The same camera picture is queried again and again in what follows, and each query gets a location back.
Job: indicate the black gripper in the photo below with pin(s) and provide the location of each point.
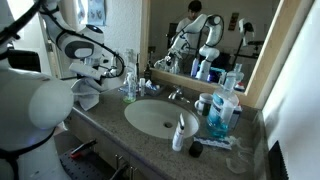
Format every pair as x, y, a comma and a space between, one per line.
108, 69

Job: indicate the white terry cloth towel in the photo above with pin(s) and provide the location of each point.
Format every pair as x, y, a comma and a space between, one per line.
87, 95

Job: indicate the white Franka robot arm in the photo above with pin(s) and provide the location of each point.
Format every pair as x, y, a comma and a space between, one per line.
40, 106

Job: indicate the black robot base board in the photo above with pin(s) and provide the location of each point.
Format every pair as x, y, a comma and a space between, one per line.
80, 168

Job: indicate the clear green soap pump bottle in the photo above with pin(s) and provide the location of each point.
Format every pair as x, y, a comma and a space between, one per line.
130, 90

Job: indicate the small white bottle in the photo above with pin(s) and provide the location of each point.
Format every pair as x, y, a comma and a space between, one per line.
142, 87

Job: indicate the small white toiletry tube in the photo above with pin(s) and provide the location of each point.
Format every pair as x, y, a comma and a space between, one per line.
151, 85

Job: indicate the dark toiletry tray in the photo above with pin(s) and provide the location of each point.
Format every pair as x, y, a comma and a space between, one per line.
156, 91

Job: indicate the white oval sink basin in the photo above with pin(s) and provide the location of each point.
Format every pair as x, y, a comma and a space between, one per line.
150, 116

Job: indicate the chrome sink faucet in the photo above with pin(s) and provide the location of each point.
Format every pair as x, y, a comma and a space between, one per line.
175, 94

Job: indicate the beige granite topped vanity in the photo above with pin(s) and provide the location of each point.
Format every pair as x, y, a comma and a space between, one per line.
100, 146

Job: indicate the white black capped tube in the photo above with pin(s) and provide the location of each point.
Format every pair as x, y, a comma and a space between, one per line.
178, 136

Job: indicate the white ceramic mug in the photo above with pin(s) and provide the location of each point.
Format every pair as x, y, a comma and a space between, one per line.
203, 101

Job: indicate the blue mouthwash bottle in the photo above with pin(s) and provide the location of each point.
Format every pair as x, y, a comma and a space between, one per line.
216, 116

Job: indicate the black round cap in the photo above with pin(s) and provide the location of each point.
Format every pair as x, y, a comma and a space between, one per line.
196, 150

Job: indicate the blue white sachet strip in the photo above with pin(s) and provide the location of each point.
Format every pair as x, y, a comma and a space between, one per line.
213, 142

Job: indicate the small white blue box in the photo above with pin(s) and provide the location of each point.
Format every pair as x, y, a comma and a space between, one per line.
236, 116

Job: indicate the clear plastic bag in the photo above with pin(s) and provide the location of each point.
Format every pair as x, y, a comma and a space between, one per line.
238, 165

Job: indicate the black ribbed block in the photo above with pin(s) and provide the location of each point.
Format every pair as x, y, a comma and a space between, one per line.
277, 163

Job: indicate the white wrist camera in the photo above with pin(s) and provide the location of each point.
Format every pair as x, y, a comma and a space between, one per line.
85, 71

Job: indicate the blue patterned wall poster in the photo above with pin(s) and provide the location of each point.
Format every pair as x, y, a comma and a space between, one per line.
95, 11

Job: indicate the wood framed wall mirror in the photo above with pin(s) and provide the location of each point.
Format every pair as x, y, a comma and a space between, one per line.
226, 43

